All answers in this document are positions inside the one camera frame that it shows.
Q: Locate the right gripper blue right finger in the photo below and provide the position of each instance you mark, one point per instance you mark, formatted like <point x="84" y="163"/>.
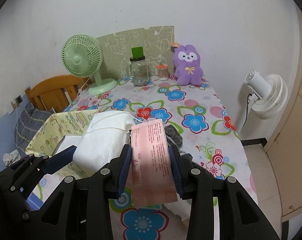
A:
<point x="175" y="170"/>

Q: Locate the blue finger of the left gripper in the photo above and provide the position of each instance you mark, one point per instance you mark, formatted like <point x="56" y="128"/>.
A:
<point x="59" y="160"/>

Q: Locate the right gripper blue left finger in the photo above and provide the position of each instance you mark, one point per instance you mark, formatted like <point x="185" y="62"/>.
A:
<point x="125" y="161"/>

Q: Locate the grey drawstring pouch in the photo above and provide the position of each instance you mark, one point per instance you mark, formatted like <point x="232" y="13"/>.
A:
<point x="173" y="137"/>

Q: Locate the yellow fabric storage box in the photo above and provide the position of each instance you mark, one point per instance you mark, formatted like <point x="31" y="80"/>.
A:
<point x="56" y="127"/>

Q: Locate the pink paper tag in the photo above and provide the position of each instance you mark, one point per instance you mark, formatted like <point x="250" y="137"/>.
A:
<point x="152" y="177"/>

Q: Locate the white towel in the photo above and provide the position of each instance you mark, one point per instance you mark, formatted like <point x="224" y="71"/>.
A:
<point x="104" y="139"/>

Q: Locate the green tissue pack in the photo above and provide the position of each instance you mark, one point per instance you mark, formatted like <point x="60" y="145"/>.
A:
<point x="153" y="207"/>

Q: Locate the white packet brown end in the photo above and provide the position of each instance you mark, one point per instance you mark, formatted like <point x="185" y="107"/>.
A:
<point x="181" y="208"/>

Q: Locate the black umbrella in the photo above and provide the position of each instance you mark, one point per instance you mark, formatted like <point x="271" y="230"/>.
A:
<point x="188" y="160"/>

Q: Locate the floral tablecloth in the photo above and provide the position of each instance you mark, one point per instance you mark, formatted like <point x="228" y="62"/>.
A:
<point x="207" y="134"/>

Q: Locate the white crumpled cloth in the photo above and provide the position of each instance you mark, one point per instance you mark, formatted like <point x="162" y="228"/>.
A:
<point x="11" y="158"/>

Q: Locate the grey plaid pillow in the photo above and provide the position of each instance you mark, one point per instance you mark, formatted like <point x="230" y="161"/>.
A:
<point x="28" y="124"/>

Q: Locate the wooden bed headboard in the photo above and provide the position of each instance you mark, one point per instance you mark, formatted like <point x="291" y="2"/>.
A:
<point x="57" y="92"/>

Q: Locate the cotton swab jar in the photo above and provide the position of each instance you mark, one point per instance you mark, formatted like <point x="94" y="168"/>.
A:
<point x="162" y="72"/>

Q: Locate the glass jar green lid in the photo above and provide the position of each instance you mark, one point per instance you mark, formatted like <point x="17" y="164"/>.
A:
<point x="139" y="67"/>

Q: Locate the purple plush bunny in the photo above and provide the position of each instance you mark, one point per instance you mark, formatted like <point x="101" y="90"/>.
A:
<point x="186" y="61"/>

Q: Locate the green desk fan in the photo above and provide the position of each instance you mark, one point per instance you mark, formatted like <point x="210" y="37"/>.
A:
<point x="82" y="56"/>

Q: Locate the white standing fan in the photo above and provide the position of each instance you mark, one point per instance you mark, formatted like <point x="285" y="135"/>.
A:
<point x="269" y="94"/>

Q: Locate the beige door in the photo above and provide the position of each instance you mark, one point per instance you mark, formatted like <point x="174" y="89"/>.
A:
<point x="284" y="149"/>

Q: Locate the green patterned board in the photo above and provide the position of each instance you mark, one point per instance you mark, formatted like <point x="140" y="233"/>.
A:
<point x="116" y="49"/>

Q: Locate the wall power socket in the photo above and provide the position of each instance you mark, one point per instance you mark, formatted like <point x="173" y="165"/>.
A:
<point x="16" y="102"/>

